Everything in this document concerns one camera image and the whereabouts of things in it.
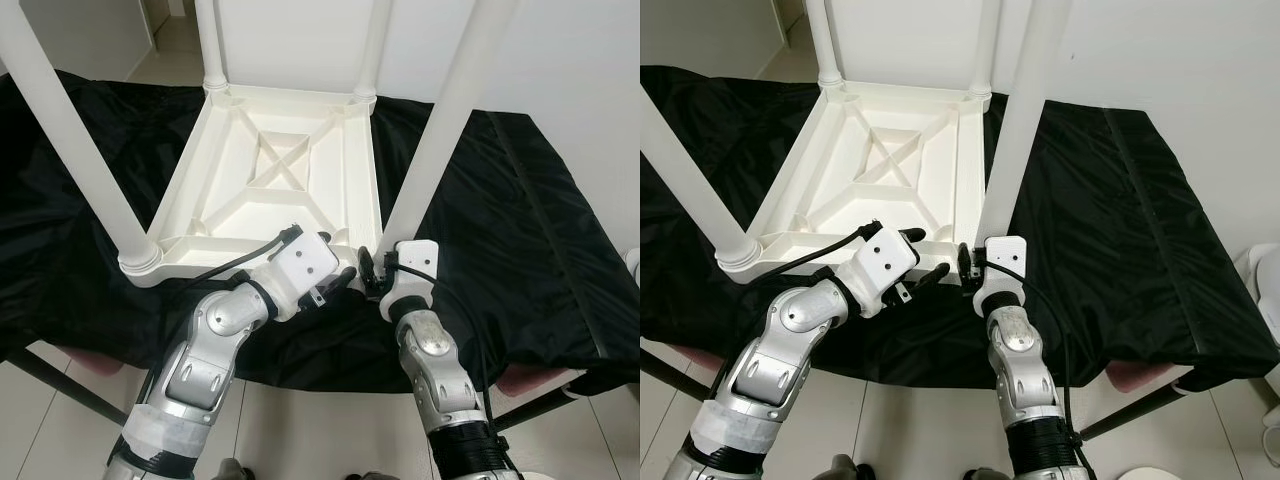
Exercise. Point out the white plastic table leg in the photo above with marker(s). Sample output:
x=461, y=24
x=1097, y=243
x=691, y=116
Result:
x=372, y=50
x=450, y=110
x=1025, y=110
x=690, y=180
x=825, y=40
x=212, y=40
x=70, y=130
x=982, y=50

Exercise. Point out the black metal table leg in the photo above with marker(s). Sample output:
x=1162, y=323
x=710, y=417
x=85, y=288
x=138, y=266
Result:
x=65, y=385
x=1130, y=415
x=540, y=408
x=675, y=380

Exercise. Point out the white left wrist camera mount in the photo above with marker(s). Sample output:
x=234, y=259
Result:
x=305, y=265
x=885, y=260

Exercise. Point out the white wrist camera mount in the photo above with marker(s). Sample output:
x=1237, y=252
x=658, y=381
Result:
x=412, y=260
x=305, y=265
x=885, y=260
x=1003, y=255

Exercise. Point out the white plastic table top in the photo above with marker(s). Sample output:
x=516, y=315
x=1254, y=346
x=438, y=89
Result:
x=860, y=150
x=250, y=150

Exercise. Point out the black cloth table cover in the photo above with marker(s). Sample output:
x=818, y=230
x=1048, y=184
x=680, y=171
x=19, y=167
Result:
x=1150, y=230
x=550, y=230

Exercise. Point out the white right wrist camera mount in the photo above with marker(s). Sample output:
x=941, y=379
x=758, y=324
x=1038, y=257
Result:
x=412, y=260
x=1003, y=255

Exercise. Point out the grey robot right foot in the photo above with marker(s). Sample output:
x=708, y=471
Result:
x=370, y=475
x=988, y=473

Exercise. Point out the white plastic container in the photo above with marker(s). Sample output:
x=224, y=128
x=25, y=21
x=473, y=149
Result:
x=1262, y=285

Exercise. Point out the grey robot foot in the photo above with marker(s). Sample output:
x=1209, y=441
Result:
x=988, y=473
x=370, y=475
x=850, y=469
x=234, y=470

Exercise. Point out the grey robot left foot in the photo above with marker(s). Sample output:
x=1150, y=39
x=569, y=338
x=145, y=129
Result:
x=850, y=469
x=234, y=470

